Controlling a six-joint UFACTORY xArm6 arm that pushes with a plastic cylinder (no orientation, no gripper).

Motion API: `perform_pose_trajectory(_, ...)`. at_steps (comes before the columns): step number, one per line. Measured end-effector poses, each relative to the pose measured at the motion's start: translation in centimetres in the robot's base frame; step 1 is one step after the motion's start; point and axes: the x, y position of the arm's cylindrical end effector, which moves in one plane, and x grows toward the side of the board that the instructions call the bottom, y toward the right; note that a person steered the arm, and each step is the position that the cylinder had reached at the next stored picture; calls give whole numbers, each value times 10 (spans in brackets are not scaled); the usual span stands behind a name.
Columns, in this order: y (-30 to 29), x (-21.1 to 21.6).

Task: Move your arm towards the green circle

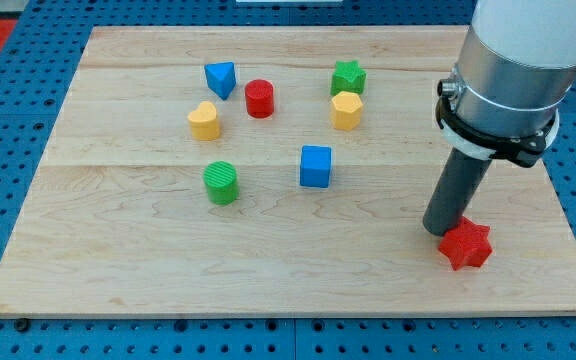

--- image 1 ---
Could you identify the yellow heart block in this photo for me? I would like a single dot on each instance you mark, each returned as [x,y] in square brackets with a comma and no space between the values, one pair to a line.
[204,123]

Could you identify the blue cube block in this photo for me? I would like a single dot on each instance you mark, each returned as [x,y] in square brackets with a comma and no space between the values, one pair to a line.
[315,166]

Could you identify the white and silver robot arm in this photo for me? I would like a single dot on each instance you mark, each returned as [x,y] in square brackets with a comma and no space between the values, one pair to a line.
[517,62]

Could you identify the light wooden board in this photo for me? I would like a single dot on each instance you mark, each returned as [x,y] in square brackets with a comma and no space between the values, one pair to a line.
[117,222]

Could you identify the green star block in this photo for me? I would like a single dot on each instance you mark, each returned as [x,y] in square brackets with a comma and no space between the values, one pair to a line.
[348,76]

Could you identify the red cylinder block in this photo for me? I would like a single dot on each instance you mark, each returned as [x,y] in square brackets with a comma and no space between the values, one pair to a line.
[259,98]

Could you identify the red star block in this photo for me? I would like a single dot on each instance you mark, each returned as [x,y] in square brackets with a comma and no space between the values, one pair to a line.
[466,245]

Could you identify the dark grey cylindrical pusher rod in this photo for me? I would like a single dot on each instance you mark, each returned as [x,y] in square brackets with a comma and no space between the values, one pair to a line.
[459,180]

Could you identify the blue triangle block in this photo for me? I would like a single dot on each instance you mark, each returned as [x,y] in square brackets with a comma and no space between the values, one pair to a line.
[221,78]

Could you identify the green cylinder block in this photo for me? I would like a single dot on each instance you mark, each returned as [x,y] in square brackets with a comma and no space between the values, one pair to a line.
[221,182]

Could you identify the yellow hexagon block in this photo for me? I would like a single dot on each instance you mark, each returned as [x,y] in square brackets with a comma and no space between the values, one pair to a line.
[346,111]

